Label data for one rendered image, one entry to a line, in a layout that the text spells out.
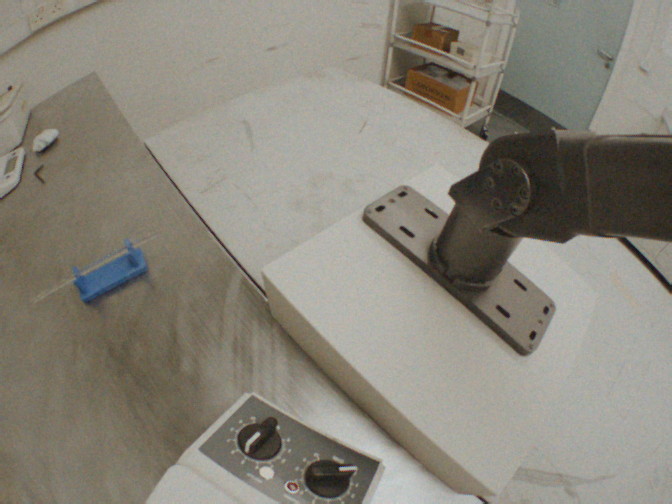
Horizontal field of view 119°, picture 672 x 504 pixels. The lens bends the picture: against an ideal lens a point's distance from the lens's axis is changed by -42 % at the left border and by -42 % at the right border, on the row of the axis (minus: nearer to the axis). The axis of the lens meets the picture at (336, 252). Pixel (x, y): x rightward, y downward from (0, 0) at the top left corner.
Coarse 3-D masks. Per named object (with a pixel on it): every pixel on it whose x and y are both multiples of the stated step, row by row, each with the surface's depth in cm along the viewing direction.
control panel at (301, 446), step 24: (240, 408) 23; (264, 408) 24; (216, 432) 21; (288, 432) 23; (312, 432) 23; (216, 456) 19; (240, 456) 19; (288, 456) 21; (312, 456) 21; (336, 456) 22; (360, 456) 22; (264, 480) 18; (288, 480) 19; (360, 480) 20
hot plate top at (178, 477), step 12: (180, 468) 16; (192, 468) 17; (168, 480) 15; (180, 480) 15; (192, 480) 16; (204, 480) 16; (156, 492) 15; (168, 492) 15; (180, 492) 15; (192, 492) 15; (204, 492) 15; (216, 492) 15
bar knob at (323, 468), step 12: (312, 468) 19; (324, 468) 19; (336, 468) 19; (348, 468) 19; (312, 480) 19; (324, 480) 19; (336, 480) 19; (348, 480) 20; (324, 492) 18; (336, 492) 18
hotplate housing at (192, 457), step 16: (240, 400) 25; (224, 416) 23; (208, 432) 21; (320, 432) 24; (192, 448) 19; (352, 448) 23; (176, 464) 18; (192, 464) 18; (208, 464) 18; (224, 480) 17; (240, 480) 18; (240, 496) 17; (256, 496) 17; (368, 496) 19
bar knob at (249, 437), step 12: (276, 420) 22; (240, 432) 21; (252, 432) 20; (264, 432) 20; (276, 432) 22; (240, 444) 20; (252, 444) 19; (264, 444) 21; (276, 444) 21; (252, 456) 20; (264, 456) 20
